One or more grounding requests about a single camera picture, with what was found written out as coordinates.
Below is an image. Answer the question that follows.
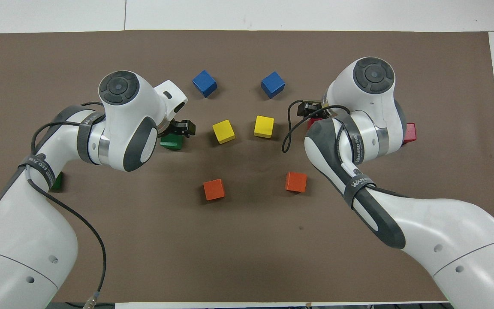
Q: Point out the yellow wooden cube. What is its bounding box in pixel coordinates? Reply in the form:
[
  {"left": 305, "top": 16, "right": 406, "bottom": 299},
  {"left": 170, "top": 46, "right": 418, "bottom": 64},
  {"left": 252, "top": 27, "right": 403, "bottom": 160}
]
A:
[
  {"left": 254, "top": 115, "right": 275, "bottom": 139},
  {"left": 212, "top": 119, "right": 236, "bottom": 144}
]

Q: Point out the blue wooden cube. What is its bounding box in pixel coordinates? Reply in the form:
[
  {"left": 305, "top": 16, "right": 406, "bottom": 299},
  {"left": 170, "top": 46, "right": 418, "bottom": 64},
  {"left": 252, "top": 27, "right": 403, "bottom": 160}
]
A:
[
  {"left": 261, "top": 71, "right": 286, "bottom": 99},
  {"left": 192, "top": 70, "right": 218, "bottom": 98}
]

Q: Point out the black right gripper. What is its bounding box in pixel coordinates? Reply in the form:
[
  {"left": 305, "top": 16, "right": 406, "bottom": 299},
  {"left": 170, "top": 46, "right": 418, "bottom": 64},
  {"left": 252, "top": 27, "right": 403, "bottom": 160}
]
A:
[{"left": 297, "top": 101, "right": 329, "bottom": 118}]

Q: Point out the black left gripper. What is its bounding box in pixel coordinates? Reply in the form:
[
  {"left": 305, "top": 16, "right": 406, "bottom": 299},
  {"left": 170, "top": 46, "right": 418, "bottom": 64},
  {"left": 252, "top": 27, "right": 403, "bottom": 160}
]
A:
[{"left": 161, "top": 120, "right": 197, "bottom": 138}]

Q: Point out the brown table mat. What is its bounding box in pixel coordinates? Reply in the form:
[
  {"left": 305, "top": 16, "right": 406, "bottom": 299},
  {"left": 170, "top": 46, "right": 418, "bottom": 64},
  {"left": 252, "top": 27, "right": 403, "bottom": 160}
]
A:
[{"left": 0, "top": 29, "right": 494, "bottom": 303}]

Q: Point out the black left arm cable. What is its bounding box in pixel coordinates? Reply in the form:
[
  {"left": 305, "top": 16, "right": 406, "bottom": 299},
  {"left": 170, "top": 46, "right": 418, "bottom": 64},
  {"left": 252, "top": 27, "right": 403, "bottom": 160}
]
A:
[{"left": 27, "top": 101, "right": 107, "bottom": 309}]

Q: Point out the orange wooden cube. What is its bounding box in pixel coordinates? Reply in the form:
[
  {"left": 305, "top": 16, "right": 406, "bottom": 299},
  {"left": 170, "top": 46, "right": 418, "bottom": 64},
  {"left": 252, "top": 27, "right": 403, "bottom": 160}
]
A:
[
  {"left": 203, "top": 178, "right": 226, "bottom": 201},
  {"left": 285, "top": 172, "right": 307, "bottom": 193}
]

